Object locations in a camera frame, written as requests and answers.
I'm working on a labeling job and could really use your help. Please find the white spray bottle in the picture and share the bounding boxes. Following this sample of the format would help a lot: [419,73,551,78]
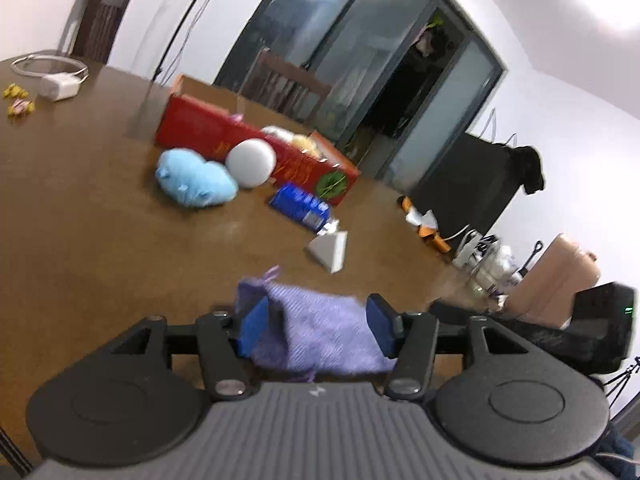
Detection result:
[452,230,481,268]

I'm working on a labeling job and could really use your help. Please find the dark wooden chair pink cushion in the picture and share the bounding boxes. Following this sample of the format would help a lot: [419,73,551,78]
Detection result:
[239,49,333,123]

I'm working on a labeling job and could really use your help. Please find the white coiled cable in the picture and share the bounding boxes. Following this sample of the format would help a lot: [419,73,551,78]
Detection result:
[10,54,90,83]

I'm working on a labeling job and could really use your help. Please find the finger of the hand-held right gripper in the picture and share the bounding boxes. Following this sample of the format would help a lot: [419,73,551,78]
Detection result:
[429,300,506,328]

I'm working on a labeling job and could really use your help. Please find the dark framed sliding glass door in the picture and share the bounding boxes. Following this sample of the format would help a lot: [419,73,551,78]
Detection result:
[214,0,507,181]

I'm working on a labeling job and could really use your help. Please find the black garment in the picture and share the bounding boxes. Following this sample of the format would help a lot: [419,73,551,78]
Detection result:
[505,145,547,193]

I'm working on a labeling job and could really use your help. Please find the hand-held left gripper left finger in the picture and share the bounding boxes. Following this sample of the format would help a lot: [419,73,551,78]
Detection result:
[102,296,271,402]

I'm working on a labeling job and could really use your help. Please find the orange and white wrappers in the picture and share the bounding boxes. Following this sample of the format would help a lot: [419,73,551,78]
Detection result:
[397,195,451,253]

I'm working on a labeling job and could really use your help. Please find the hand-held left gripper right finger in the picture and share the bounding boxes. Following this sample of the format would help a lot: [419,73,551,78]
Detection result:
[366,294,546,402]

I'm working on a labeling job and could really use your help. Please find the light blue plush toy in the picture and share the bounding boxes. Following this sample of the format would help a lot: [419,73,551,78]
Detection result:
[154,148,239,207]

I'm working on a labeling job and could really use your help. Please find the clear drinking glass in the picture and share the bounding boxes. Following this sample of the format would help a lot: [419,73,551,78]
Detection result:
[467,260,506,297]

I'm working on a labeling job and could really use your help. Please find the yellow plush toy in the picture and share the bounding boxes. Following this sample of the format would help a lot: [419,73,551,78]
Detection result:
[290,134,321,158]

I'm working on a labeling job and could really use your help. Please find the purple knitted cloth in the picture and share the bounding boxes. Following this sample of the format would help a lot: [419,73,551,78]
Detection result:
[235,266,398,381]

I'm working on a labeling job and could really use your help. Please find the white foam ball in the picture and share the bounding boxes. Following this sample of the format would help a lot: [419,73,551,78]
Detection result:
[225,138,277,189]

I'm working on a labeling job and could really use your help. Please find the white foam wedge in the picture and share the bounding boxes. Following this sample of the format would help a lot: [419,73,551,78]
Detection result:
[305,230,349,274]

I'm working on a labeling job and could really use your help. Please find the hanging clothes behind door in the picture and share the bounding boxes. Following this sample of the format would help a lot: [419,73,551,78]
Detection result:
[412,17,453,61]

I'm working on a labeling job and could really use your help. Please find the white plastic packet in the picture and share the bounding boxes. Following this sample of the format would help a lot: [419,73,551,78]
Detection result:
[492,245,521,291]

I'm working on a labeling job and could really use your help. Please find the black paper bag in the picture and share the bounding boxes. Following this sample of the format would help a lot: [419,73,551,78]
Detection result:
[407,130,523,251]

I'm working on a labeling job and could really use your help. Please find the white charger brick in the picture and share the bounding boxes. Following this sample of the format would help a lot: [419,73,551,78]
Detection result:
[39,74,81,102]

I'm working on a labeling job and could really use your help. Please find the black studio light on stand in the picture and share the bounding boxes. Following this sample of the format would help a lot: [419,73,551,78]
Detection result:
[150,0,226,86]

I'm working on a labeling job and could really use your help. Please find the red cardboard box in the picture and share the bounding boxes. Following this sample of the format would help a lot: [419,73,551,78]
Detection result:
[154,75,362,207]

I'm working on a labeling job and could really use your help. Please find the white plush bear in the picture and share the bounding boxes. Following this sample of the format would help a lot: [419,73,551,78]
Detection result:
[260,125,296,143]

